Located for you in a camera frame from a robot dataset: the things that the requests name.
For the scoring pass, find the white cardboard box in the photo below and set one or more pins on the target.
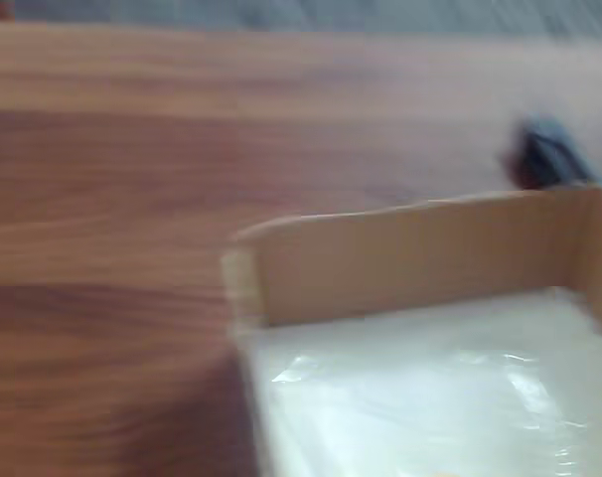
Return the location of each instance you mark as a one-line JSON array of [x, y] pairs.
[[405, 258]]

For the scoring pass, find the white paper padding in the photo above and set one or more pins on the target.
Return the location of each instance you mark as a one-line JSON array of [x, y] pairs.
[[405, 387]]

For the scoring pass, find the black stand base bar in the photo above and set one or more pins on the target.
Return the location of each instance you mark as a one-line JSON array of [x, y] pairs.
[[539, 159]]

